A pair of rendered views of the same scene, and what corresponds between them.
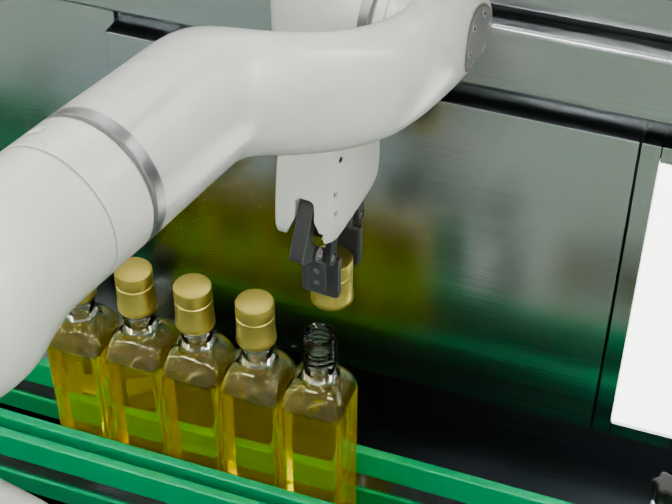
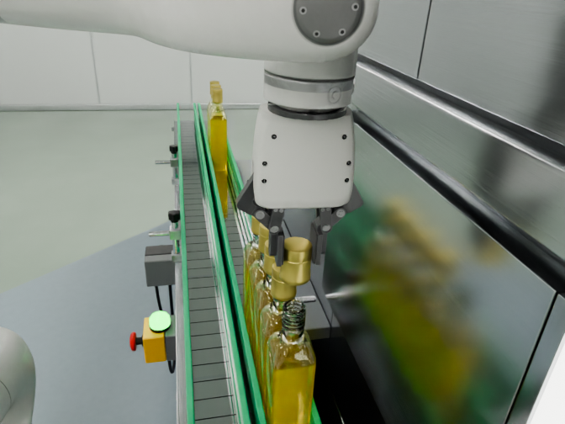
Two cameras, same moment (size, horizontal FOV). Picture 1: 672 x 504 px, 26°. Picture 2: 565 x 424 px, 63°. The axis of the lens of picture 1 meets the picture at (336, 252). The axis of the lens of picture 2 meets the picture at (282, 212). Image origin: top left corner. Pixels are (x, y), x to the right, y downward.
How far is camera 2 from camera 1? 0.88 m
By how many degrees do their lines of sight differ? 48
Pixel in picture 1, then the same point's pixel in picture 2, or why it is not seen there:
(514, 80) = (485, 188)
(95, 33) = not seen: hidden behind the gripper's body
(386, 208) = (397, 272)
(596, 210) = (503, 350)
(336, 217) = (265, 185)
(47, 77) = not seen: hidden behind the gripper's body
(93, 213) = not seen: outside the picture
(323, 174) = (259, 140)
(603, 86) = (546, 214)
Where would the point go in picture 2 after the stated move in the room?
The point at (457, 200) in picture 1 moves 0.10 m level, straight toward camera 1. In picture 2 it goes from (427, 285) to (346, 309)
